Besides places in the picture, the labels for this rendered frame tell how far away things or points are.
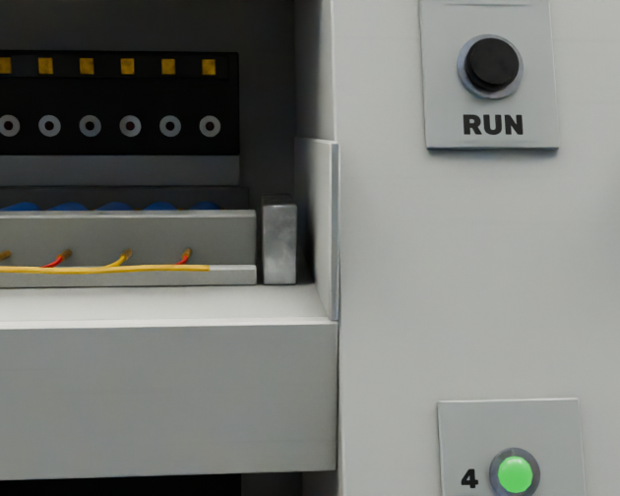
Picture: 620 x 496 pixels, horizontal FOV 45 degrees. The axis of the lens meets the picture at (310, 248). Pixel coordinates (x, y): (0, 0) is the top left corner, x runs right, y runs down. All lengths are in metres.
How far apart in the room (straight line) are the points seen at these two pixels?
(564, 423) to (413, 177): 0.08
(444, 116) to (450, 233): 0.03
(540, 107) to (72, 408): 0.16
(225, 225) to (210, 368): 0.07
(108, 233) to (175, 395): 0.07
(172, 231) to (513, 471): 0.13
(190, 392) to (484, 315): 0.09
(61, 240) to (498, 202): 0.15
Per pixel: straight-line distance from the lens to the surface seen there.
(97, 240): 0.27
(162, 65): 0.40
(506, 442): 0.22
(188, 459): 0.23
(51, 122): 0.41
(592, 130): 0.24
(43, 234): 0.27
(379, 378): 0.21
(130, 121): 0.41
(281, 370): 0.22
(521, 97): 0.24
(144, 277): 0.26
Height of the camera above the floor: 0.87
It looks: 9 degrees up
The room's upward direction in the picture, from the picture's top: 1 degrees counter-clockwise
